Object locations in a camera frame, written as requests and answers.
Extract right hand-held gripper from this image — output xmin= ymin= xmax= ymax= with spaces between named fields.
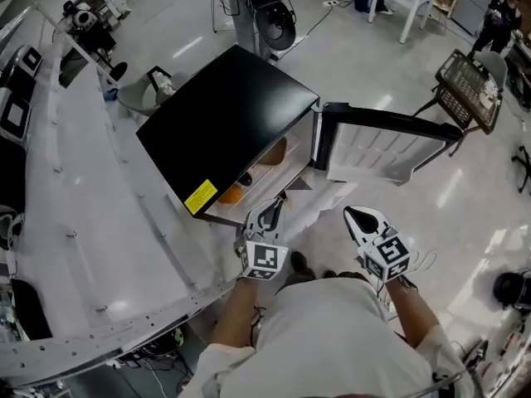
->
xmin=343 ymin=205 xmax=412 ymax=284

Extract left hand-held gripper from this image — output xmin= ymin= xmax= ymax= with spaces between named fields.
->
xmin=234 ymin=197 xmax=290 ymax=282

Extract black fridge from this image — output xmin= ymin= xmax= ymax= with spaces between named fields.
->
xmin=135 ymin=44 xmax=464 ymax=228

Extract person's left forearm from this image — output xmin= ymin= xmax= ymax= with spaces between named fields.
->
xmin=214 ymin=277 xmax=261 ymax=352

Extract person's right forearm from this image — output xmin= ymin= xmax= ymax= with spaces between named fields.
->
xmin=384 ymin=274 xmax=441 ymax=350

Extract black fridge door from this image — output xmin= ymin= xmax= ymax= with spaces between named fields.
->
xmin=311 ymin=101 xmax=464 ymax=187

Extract orange round fruit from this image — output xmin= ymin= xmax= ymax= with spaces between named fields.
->
xmin=217 ymin=183 xmax=243 ymax=206

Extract person's white shirt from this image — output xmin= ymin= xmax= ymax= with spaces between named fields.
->
xmin=181 ymin=278 xmax=480 ymax=398

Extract black round device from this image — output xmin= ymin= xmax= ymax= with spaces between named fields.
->
xmin=492 ymin=268 xmax=531 ymax=311

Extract white curved table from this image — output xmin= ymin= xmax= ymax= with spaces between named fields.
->
xmin=0 ymin=41 xmax=246 ymax=387

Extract black chair base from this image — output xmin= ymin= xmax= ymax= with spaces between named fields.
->
xmin=510 ymin=144 xmax=531 ymax=195

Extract black mesh basket cart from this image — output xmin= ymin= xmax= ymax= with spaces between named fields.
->
xmin=412 ymin=49 xmax=505 ymax=158

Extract white and black gadget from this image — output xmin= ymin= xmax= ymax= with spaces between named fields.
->
xmin=145 ymin=66 xmax=176 ymax=98

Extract black tripod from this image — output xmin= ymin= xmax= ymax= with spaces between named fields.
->
xmin=458 ymin=338 xmax=491 ymax=398

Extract white flowers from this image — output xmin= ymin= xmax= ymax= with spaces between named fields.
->
xmin=482 ymin=81 xmax=502 ymax=108

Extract black round seat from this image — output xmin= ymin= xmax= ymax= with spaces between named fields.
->
xmin=253 ymin=1 xmax=298 ymax=51

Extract grey metal pillar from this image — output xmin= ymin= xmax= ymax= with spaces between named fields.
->
xmin=227 ymin=0 xmax=269 ymax=60

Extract grey plastic chair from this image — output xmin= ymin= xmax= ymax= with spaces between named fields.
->
xmin=472 ymin=50 xmax=509 ymax=95

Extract white cabinet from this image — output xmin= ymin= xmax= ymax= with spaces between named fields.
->
xmin=449 ymin=0 xmax=502 ymax=37

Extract black robot equipment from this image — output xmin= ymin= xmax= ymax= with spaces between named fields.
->
xmin=61 ymin=0 xmax=129 ymax=87

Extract grey headset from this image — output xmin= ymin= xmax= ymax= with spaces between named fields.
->
xmin=0 ymin=204 xmax=25 ymax=251

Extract white framed black device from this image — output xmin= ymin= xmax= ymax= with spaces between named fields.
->
xmin=0 ymin=96 xmax=32 ymax=141
xmin=18 ymin=44 xmax=44 ymax=79

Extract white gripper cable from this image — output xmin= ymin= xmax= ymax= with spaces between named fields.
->
xmin=408 ymin=250 xmax=440 ymax=275

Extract bundle of black cables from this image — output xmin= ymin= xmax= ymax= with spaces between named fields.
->
xmin=110 ymin=328 xmax=198 ymax=389

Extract black floor cable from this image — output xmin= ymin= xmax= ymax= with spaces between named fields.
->
xmin=290 ymin=5 xmax=334 ymax=47

